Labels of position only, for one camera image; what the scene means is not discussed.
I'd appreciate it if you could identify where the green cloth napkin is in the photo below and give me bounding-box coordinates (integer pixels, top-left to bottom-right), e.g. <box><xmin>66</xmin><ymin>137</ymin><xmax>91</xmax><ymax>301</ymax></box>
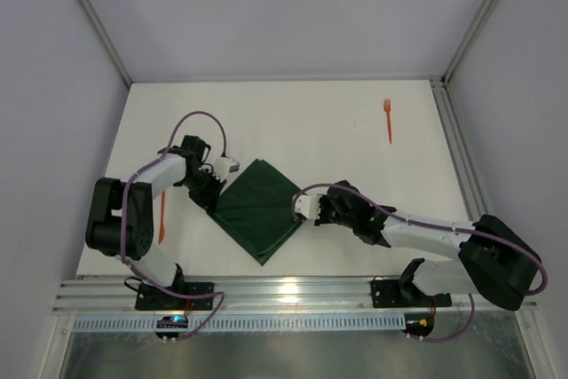
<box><xmin>209</xmin><ymin>159</ymin><xmax>300</xmax><ymax>265</ymax></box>

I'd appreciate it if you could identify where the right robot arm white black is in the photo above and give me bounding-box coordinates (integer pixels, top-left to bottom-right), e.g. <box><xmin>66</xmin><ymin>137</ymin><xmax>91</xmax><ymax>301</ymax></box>
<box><xmin>312</xmin><ymin>181</ymin><xmax>548</xmax><ymax>311</ymax></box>

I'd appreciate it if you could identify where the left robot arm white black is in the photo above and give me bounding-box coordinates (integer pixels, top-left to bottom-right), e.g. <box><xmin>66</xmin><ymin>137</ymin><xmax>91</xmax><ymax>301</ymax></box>
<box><xmin>85</xmin><ymin>136</ymin><xmax>226</xmax><ymax>299</ymax></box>

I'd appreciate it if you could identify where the orange plastic knife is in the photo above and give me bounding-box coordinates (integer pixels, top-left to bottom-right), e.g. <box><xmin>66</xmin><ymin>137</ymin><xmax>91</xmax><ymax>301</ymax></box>
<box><xmin>158</xmin><ymin>191</ymin><xmax>166</xmax><ymax>245</ymax></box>

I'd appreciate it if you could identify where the orange plastic fork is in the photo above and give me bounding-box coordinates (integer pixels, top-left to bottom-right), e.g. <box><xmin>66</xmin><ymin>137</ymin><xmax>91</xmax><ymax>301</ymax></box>
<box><xmin>383</xmin><ymin>99</ymin><xmax>392</xmax><ymax>144</ymax></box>

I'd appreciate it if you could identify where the left black controller board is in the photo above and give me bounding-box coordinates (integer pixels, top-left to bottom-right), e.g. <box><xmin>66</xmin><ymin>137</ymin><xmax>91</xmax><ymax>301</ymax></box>
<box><xmin>154</xmin><ymin>314</ymin><xmax>188</xmax><ymax>341</ymax></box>

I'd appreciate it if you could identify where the black controller board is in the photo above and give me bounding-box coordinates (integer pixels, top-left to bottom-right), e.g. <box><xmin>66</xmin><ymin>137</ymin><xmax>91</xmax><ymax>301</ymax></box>
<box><xmin>402</xmin><ymin>314</ymin><xmax>435</xmax><ymax>339</ymax></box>
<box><xmin>154</xmin><ymin>314</ymin><xmax>188</xmax><ymax>341</ymax></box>

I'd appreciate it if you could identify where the right black controller board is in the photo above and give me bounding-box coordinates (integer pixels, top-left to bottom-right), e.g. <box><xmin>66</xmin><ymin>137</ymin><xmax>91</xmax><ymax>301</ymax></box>
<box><xmin>402</xmin><ymin>314</ymin><xmax>435</xmax><ymax>339</ymax></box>

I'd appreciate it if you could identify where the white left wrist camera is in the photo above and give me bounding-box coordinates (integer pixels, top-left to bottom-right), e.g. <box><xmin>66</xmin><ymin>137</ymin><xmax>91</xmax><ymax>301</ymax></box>
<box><xmin>213</xmin><ymin>156</ymin><xmax>240</xmax><ymax>180</ymax></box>

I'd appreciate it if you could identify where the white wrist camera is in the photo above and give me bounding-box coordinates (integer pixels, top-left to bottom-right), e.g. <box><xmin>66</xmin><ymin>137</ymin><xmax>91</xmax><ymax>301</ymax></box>
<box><xmin>293</xmin><ymin>194</ymin><xmax>321</xmax><ymax>221</ymax></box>
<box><xmin>213</xmin><ymin>156</ymin><xmax>240</xmax><ymax>180</ymax></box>

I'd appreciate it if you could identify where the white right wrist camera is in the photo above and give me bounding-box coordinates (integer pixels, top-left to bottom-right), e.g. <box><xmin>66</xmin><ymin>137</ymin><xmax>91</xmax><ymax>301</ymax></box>
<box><xmin>293</xmin><ymin>194</ymin><xmax>321</xmax><ymax>221</ymax></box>

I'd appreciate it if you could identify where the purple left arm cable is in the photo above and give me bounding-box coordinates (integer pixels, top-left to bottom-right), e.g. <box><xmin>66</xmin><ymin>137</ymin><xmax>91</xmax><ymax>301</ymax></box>
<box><xmin>119</xmin><ymin>110</ymin><xmax>228</xmax><ymax>347</ymax></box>

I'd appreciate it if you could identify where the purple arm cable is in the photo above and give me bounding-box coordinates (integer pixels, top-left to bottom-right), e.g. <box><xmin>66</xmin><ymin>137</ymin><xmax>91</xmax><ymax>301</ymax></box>
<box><xmin>119</xmin><ymin>110</ymin><xmax>228</xmax><ymax>347</ymax></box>
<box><xmin>290</xmin><ymin>182</ymin><xmax>549</xmax><ymax>343</ymax></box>

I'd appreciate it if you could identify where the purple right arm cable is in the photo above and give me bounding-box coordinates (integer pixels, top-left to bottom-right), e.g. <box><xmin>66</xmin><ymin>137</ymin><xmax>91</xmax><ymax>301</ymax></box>
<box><xmin>290</xmin><ymin>182</ymin><xmax>549</xmax><ymax>343</ymax></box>

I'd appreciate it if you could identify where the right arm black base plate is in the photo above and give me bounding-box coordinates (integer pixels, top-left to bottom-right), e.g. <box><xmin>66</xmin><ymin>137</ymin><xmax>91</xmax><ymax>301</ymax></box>
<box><xmin>369</xmin><ymin>279</ymin><xmax>453</xmax><ymax>308</ymax></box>

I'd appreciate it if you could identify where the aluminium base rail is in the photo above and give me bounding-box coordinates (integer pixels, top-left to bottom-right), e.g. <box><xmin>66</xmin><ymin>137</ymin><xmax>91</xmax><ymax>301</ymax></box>
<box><xmin>51</xmin><ymin>274</ymin><xmax>536</xmax><ymax>312</ymax></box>

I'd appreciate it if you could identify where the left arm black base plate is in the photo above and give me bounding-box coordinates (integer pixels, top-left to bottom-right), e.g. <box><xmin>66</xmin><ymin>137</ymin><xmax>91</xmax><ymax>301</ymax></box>
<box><xmin>135</xmin><ymin>281</ymin><xmax>214</xmax><ymax>312</ymax></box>

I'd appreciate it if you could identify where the aluminium frame rail right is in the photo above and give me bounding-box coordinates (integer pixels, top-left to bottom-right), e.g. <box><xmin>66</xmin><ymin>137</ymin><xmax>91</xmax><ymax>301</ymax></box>
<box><xmin>430</xmin><ymin>77</ymin><xmax>490</xmax><ymax>219</ymax></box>

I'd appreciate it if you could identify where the slotted grey cable duct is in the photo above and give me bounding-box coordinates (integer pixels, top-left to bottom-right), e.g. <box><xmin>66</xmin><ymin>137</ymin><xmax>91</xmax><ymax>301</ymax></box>
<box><xmin>72</xmin><ymin>312</ymin><xmax>405</xmax><ymax>333</ymax></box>

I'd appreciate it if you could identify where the aluminium frame post left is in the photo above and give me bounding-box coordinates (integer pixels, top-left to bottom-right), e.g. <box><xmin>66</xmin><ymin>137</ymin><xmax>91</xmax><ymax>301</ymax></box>
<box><xmin>75</xmin><ymin>0</ymin><xmax>133</xmax><ymax>89</ymax></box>

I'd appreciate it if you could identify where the aluminium frame post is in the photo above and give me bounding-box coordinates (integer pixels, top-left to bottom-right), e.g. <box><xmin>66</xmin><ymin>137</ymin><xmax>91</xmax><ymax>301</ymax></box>
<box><xmin>441</xmin><ymin>0</ymin><xmax>500</xmax><ymax>86</ymax></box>
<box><xmin>75</xmin><ymin>0</ymin><xmax>133</xmax><ymax>89</ymax></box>

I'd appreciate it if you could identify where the aluminium frame post right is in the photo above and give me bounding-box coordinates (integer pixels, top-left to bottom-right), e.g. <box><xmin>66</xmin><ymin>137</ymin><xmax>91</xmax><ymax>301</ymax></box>
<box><xmin>441</xmin><ymin>0</ymin><xmax>500</xmax><ymax>86</ymax></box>

